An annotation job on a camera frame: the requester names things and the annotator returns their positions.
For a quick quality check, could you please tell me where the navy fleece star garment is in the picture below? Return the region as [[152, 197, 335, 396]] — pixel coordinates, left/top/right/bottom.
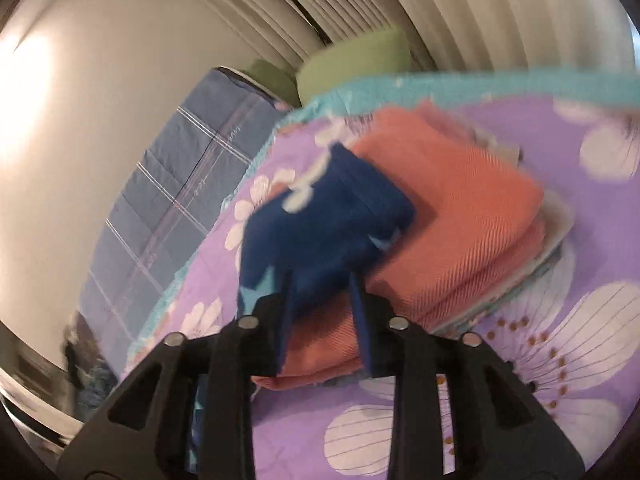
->
[[235, 142, 417, 321]]

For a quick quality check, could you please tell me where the dark teal crumpled blanket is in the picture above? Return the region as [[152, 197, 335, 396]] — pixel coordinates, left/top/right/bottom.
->
[[62, 325, 118, 422]]

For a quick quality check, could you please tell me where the purple floral bed sheet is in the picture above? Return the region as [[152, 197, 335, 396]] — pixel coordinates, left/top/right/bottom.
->
[[128, 72, 639, 465]]

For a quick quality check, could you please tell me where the folded coral pink garment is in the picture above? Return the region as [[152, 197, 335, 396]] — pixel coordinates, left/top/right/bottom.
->
[[252, 102, 547, 391]]

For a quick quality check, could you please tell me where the blue plaid quilt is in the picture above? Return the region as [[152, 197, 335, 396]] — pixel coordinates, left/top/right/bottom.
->
[[79, 67, 285, 375]]

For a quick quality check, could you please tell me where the green pillow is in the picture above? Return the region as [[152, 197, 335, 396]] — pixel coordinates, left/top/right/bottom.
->
[[242, 27, 412, 107]]

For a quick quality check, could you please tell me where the beige pleated curtain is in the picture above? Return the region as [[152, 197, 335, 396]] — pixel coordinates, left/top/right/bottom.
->
[[209, 0, 637, 73]]

